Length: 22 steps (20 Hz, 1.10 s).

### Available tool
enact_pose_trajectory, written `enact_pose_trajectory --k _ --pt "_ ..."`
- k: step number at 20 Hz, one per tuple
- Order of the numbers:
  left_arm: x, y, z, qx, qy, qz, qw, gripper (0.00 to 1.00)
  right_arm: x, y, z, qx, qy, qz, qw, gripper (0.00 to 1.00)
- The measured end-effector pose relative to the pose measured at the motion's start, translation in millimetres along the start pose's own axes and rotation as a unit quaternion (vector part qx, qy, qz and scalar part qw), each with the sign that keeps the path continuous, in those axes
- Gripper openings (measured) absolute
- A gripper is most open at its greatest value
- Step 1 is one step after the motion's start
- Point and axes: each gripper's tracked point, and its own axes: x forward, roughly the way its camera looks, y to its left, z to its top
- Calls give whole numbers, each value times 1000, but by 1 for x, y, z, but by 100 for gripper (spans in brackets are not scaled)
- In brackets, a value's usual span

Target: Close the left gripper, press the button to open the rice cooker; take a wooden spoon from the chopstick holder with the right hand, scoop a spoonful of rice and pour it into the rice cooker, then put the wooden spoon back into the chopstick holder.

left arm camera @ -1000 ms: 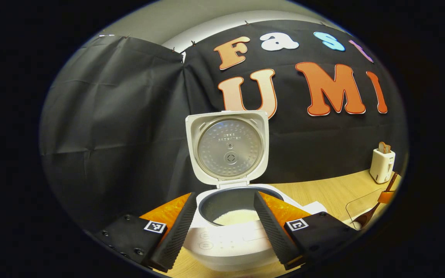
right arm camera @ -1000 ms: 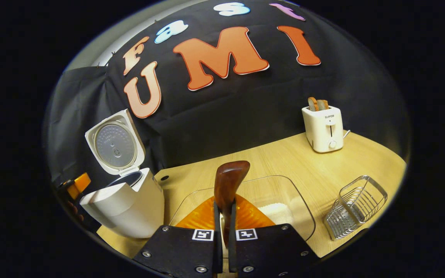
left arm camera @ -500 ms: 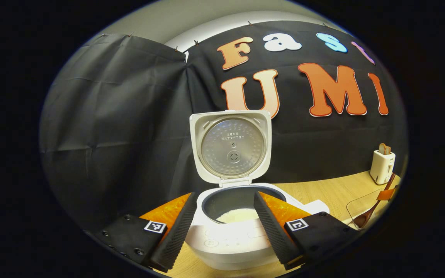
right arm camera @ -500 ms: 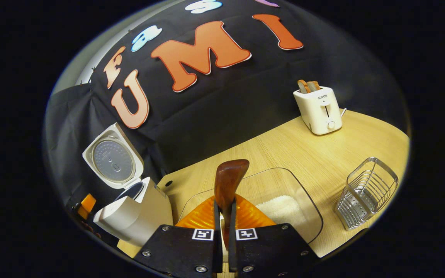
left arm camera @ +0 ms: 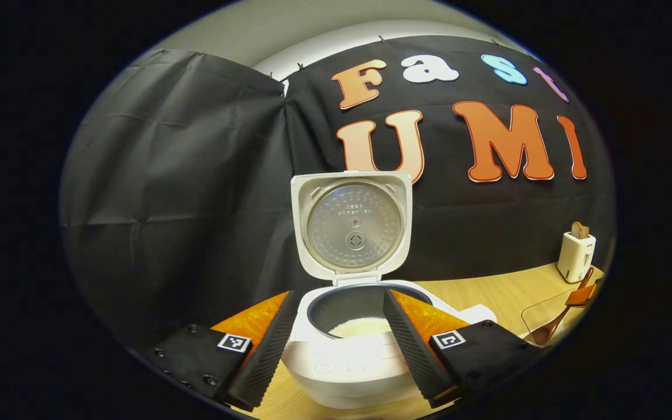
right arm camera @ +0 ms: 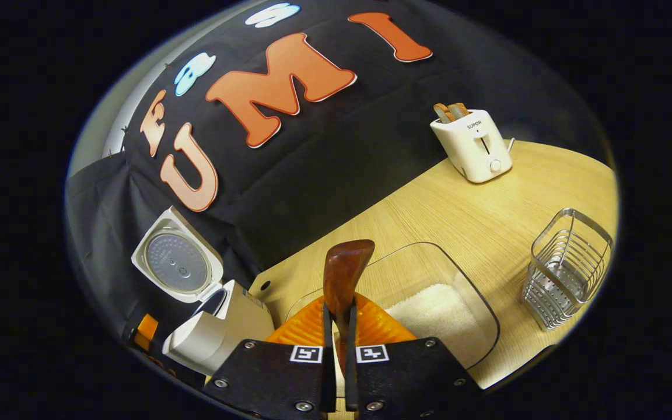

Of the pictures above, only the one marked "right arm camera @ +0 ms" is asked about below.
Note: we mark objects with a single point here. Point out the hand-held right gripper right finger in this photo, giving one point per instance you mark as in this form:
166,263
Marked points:
351,385

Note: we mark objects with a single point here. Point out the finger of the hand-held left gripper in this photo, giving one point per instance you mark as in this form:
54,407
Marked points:
146,329

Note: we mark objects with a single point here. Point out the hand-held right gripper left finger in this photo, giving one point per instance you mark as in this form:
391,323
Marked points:
328,385

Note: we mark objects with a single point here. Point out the white rice cooker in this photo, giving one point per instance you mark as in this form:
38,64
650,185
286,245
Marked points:
207,338

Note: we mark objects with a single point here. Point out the pile of white rice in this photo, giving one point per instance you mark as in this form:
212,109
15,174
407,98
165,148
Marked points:
441,321

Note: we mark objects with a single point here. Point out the brown wooden spoon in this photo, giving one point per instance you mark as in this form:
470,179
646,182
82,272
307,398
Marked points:
342,274

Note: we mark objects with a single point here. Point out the clear glass dish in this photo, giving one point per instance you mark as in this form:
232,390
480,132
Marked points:
417,268

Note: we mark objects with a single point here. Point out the black backdrop cloth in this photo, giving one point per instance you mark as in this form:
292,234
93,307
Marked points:
342,146

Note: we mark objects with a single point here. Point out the white toaster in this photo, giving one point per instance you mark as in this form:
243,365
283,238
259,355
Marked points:
473,149

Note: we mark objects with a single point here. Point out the toasted bread slice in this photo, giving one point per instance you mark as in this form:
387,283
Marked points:
459,109
443,113

